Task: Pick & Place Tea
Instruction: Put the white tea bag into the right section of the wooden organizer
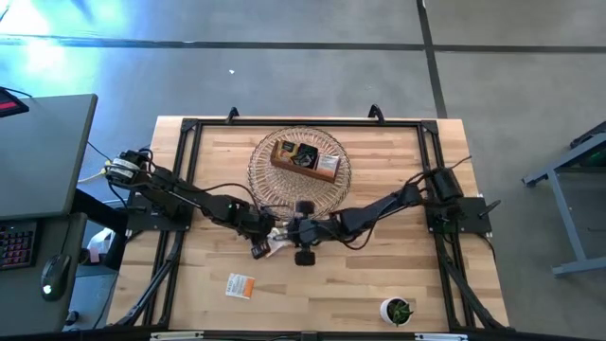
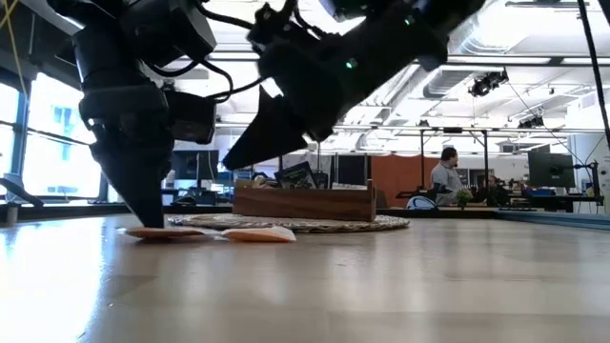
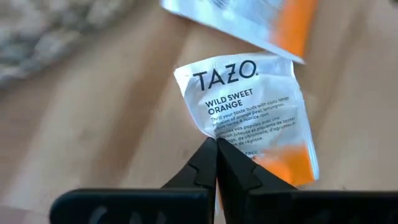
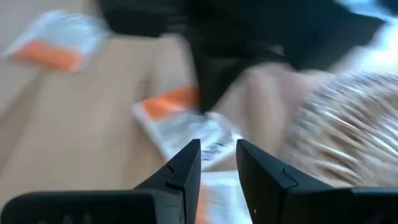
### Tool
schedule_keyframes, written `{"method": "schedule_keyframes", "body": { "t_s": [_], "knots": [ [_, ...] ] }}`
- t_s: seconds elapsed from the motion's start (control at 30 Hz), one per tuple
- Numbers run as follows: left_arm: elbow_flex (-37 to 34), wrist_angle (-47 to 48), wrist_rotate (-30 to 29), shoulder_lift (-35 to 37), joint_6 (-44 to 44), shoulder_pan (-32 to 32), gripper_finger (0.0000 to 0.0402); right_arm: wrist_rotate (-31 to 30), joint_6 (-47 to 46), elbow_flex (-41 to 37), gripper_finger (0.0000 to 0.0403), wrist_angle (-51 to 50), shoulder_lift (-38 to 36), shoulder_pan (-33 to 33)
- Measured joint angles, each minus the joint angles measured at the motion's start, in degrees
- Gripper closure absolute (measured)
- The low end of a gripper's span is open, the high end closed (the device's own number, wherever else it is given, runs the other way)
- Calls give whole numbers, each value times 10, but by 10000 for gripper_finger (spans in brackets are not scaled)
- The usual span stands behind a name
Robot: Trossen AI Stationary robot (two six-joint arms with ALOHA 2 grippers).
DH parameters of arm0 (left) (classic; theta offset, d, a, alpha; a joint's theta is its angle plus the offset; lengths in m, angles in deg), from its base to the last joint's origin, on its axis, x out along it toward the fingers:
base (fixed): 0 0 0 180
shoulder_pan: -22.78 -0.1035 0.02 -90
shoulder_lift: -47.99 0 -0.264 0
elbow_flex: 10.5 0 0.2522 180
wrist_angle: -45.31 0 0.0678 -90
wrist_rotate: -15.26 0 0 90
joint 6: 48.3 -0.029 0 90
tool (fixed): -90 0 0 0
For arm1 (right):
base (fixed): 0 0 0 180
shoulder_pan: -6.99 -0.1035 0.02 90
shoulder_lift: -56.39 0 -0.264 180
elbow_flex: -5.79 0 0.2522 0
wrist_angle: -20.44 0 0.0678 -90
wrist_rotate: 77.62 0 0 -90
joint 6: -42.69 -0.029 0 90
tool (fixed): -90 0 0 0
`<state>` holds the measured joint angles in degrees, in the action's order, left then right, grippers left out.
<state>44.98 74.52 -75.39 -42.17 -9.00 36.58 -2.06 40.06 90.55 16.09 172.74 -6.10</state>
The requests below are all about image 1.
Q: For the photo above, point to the black computer mouse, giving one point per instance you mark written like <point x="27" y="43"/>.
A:
<point x="56" y="277"/>

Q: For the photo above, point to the grey office desk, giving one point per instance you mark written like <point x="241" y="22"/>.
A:
<point x="42" y="156"/>

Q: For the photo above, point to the black table clamp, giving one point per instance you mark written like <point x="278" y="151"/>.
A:
<point x="375" y="111"/>
<point x="230" y="113"/>

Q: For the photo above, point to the wooden tea box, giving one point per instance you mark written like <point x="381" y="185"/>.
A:
<point x="303" y="174"/>

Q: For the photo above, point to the black aluminium table frame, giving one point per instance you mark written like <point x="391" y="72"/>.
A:
<point x="308" y="122"/>

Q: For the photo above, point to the round woven placemat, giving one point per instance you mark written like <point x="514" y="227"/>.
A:
<point x="274" y="189"/>

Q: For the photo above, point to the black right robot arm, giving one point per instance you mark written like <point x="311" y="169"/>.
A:
<point x="374" y="215"/>

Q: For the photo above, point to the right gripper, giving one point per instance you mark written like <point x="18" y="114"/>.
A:
<point x="310" y="232"/>

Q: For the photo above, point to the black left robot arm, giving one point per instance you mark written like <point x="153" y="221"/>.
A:
<point x="213" y="203"/>

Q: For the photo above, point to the dark foil tea packet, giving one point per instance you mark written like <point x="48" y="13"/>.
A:
<point x="307" y="156"/>

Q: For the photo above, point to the black red device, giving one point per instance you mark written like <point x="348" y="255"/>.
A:
<point x="10" y="104"/>

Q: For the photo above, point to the white label strip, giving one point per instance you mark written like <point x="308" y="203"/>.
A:
<point x="440" y="337"/>
<point x="175" y="335"/>

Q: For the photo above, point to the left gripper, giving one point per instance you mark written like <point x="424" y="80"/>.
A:
<point x="262" y="227"/>

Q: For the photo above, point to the dark keyboard desk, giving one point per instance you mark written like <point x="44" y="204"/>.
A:
<point x="28" y="303"/>

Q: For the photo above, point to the yellow fruit tea packet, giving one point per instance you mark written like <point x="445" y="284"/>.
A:
<point x="286" y="150"/>

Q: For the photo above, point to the black computer keyboard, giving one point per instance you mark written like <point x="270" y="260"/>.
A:
<point x="16" y="246"/>

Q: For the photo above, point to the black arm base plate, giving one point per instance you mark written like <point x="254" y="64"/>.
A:
<point x="142" y="222"/>
<point x="473" y="218"/>

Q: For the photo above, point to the grey metal bench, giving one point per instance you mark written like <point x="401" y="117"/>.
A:
<point x="565" y="213"/>

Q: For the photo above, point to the orange white tea packet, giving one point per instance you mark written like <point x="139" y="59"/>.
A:
<point x="327" y="166"/>
<point x="279" y="248"/>
<point x="240" y="286"/>

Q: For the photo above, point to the succulent in white pot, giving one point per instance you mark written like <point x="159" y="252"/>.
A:
<point x="397" y="312"/>

